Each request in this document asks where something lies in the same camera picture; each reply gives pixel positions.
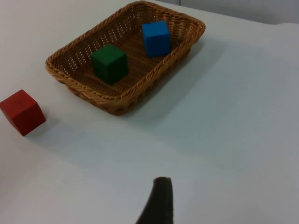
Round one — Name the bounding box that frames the green cube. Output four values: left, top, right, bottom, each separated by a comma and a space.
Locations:
90, 44, 129, 86

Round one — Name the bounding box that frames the blue cube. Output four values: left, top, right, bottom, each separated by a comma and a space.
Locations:
142, 20, 172, 58

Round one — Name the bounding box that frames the red cube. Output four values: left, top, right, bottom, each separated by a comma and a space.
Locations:
0, 89, 46, 137

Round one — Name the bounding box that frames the brown wicker basket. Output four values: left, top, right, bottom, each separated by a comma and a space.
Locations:
44, 0, 206, 116

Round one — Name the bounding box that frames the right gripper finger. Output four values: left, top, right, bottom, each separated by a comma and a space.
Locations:
135, 176, 175, 224

